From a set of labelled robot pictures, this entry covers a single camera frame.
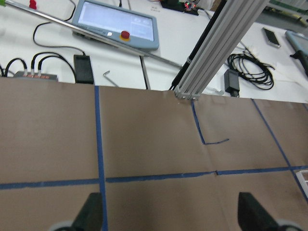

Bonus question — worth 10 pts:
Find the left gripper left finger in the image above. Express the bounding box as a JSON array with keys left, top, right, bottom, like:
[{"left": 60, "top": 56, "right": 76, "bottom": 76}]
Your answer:
[{"left": 71, "top": 192, "right": 103, "bottom": 231}]

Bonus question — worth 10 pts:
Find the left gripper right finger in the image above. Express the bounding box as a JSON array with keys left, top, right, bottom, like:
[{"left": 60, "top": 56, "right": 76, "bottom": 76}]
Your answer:
[{"left": 237, "top": 192, "right": 279, "bottom": 231}]

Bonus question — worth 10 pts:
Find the metal hex key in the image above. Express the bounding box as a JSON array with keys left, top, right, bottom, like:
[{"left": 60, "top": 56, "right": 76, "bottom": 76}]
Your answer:
[{"left": 103, "top": 70, "right": 120, "bottom": 88}]

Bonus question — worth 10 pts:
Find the black power adapter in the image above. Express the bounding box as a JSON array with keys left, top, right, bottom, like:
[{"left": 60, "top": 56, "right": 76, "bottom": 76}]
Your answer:
[{"left": 74, "top": 54, "right": 94, "bottom": 85}]

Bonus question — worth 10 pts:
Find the black usb hub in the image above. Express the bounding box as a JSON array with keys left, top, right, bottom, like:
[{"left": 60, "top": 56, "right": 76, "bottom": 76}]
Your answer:
[{"left": 13, "top": 71, "right": 58, "bottom": 82}]

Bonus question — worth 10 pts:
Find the silver smartphone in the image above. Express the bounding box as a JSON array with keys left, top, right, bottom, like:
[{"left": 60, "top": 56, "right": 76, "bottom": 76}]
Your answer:
[{"left": 262, "top": 27, "right": 281, "bottom": 48}]

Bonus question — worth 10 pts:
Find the blue teach pendant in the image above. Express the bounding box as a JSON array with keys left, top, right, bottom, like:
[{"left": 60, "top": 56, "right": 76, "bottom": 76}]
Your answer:
[{"left": 72, "top": 0, "right": 159, "bottom": 51}]

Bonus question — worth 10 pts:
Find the white wire cup rack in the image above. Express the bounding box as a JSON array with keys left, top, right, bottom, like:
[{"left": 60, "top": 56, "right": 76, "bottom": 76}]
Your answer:
[{"left": 296, "top": 170, "right": 308, "bottom": 196}]

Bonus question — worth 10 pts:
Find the coiled black cable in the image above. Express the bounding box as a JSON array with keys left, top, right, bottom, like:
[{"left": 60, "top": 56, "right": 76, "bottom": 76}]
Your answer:
[{"left": 227, "top": 52, "right": 275, "bottom": 90}]

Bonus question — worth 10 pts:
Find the aluminium frame post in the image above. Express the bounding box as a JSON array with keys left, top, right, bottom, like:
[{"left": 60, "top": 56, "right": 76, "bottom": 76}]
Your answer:
[{"left": 172, "top": 0, "right": 268, "bottom": 100}]

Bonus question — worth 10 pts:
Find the green handled reacher grabber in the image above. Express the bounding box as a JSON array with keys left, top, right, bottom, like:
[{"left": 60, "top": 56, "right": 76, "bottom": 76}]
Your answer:
[{"left": 0, "top": 0, "right": 182, "bottom": 68}]

